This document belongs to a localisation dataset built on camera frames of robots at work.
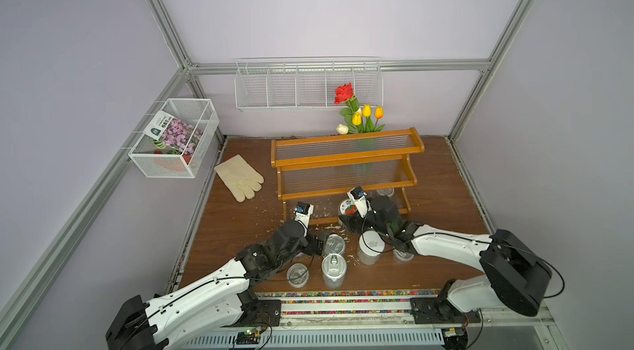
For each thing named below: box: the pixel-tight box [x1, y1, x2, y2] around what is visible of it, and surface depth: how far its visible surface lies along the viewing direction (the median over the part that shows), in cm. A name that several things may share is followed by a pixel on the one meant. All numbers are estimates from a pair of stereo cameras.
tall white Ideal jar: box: [357, 230, 386, 266], surface depth 80 cm
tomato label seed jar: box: [338, 198, 358, 217], surface depth 85 cm
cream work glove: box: [213, 153, 265, 204], surface depth 108 cm
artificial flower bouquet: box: [333, 82, 386, 135], surface depth 90 cm
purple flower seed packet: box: [142, 109, 204, 157], surface depth 75 cm
